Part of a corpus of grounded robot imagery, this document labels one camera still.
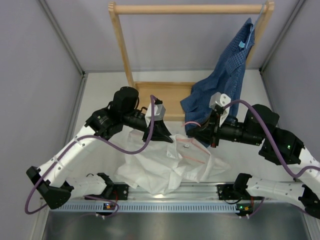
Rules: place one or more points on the light blue hanger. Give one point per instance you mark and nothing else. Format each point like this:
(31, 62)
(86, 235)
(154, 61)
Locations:
(250, 39)

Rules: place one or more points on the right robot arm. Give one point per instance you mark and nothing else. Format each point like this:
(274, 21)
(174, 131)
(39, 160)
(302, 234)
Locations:
(278, 146)

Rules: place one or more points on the slotted grey cable duct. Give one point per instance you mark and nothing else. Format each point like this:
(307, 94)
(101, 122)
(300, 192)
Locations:
(148, 207)

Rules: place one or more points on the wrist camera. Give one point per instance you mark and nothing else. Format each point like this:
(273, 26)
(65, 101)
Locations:
(159, 112)
(218, 101)

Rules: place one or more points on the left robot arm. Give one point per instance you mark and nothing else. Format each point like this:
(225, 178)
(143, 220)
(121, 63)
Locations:
(52, 179)

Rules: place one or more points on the pink wire hanger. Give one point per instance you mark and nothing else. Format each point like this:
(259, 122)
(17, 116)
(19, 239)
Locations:
(182, 150)

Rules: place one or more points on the white shirt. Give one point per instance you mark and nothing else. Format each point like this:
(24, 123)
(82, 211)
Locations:
(162, 166)

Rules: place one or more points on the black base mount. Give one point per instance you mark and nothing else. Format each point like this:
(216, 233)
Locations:
(226, 192)
(119, 192)

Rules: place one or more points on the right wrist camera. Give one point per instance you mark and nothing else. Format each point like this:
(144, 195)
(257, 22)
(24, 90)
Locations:
(218, 101)

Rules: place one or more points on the blue checked shirt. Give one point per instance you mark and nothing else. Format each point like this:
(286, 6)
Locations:
(227, 78)

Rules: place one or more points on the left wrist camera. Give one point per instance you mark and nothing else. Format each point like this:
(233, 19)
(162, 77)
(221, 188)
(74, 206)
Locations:
(159, 112)

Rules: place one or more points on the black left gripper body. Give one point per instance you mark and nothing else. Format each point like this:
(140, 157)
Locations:
(132, 119)

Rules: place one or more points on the wooden clothes rack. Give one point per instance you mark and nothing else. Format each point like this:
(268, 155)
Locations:
(171, 93)

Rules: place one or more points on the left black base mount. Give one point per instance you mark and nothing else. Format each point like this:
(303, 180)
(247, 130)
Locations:
(119, 192)

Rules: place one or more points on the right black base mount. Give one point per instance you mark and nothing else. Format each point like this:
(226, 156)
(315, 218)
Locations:
(226, 192)

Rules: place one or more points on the aluminium mounting rail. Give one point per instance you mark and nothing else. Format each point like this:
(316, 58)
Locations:
(186, 191)

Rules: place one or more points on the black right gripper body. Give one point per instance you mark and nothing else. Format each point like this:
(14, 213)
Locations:
(234, 131)

